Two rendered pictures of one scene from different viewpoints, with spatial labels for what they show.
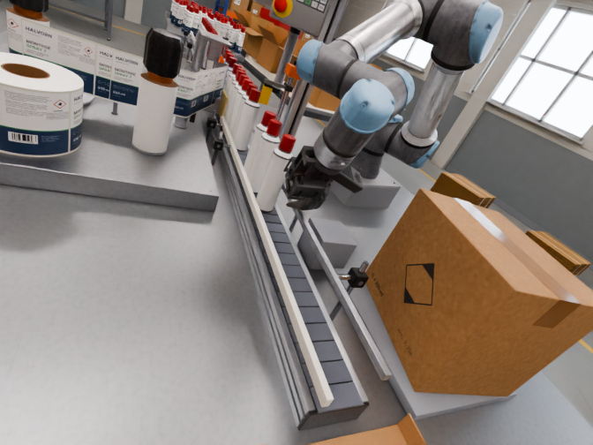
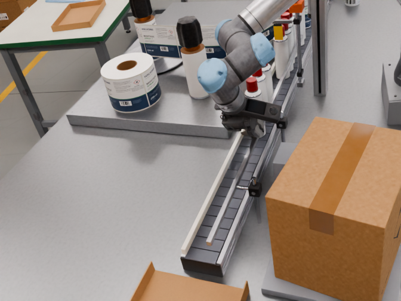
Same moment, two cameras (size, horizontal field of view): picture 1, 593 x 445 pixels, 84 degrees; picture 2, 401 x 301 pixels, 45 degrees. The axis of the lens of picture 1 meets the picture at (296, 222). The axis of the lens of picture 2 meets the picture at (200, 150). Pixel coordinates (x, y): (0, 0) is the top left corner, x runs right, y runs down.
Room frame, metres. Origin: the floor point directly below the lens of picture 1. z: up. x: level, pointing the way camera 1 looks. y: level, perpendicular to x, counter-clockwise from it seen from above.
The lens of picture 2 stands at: (-0.02, -0.89, 1.81)
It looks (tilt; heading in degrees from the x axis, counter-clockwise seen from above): 37 degrees down; 60
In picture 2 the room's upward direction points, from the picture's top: 12 degrees counter-clockwise
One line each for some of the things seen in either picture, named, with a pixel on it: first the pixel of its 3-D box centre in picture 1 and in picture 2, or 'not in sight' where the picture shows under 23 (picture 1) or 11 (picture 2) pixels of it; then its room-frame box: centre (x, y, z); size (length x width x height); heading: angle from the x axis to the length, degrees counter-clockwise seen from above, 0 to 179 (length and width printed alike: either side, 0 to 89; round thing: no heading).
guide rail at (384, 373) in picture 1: (282, 183); (266, 114); (0.79, 0.08, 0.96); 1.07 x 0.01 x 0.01; 32
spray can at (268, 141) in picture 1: (264, 157); (259, 92); (0.83, 0.15, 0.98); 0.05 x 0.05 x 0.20
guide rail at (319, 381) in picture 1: (250, 194); (245, 125); (0.75, 0.14, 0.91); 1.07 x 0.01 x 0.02; 32
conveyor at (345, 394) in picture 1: (239, 162); (278, 90); (1.02, 0.26, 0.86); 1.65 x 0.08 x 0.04; 32
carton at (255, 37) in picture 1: (262, 41); not in sight; (3.96, 1.16, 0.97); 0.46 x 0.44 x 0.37; 46
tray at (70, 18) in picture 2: not in sight; (79, 15); (0.95, 1.89, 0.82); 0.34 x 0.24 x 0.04; 47
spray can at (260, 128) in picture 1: (258, 147); (264, 82); (0.89, 0.18, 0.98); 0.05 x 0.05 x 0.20
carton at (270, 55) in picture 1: (281, 52); not in sight; (3.62, 0.85, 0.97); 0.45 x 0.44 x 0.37; 134
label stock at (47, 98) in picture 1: (27, 104); (131, 82); (0.62, 0.64, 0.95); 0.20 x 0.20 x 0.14
